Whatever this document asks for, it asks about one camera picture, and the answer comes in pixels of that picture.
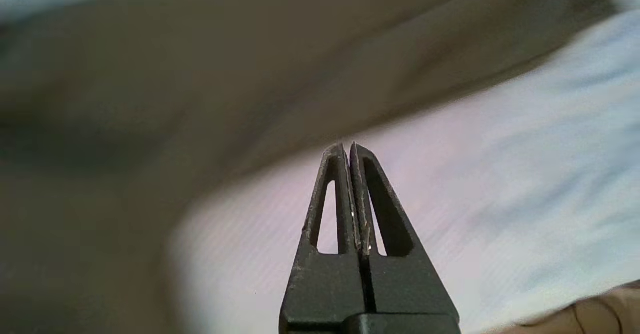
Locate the blue bed sheet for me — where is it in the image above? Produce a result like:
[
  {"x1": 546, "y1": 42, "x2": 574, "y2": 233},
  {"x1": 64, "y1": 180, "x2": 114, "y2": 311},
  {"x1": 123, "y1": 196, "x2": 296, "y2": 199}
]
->
[{"x1": 0, "y1": 0, "x2": 640, "y2": 334}]

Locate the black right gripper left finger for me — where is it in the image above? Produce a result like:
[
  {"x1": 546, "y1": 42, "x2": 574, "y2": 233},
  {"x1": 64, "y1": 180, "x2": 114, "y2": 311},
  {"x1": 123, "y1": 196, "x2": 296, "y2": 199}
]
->
[{"x1": 279, "y1": 143, "x2": 368, "y2": 334}]

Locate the black garment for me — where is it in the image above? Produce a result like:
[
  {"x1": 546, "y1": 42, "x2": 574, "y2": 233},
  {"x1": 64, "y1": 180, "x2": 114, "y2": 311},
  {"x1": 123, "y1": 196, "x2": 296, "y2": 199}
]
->
[{"x1": 0, "y1": 0, "x2": 618, "y2": 334}]

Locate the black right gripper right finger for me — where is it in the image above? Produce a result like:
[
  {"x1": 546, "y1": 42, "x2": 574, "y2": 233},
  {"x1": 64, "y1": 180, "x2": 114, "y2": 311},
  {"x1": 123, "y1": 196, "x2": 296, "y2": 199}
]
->
[{"x1": 351, "y1": 143, "x2": 459, "y2": 316}]

